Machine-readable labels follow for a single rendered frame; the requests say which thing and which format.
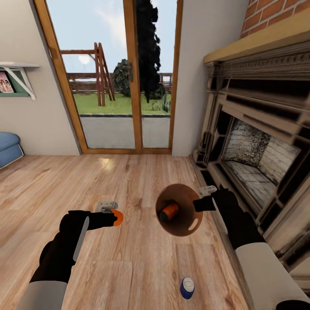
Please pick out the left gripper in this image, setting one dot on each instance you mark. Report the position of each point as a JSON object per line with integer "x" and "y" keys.
{"x": 105, "y": 220}

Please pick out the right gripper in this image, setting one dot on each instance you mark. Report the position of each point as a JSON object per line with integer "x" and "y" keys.
{"x": 201, "y": 204}

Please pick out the trash can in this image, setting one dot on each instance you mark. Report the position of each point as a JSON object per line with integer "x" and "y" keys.
{"x": 183, "y": 196}

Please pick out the can of soda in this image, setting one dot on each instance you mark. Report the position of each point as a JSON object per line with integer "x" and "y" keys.
{"x": 187, "y": 287}
{"x": 169, "y": 212}
{"x": 116, "y": 214}

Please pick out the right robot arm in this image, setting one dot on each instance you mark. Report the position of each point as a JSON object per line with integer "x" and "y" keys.
{"x": 270, "y": 285}

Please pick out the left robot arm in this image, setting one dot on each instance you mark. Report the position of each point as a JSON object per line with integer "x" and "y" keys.
{"x": 48, "y": 284}

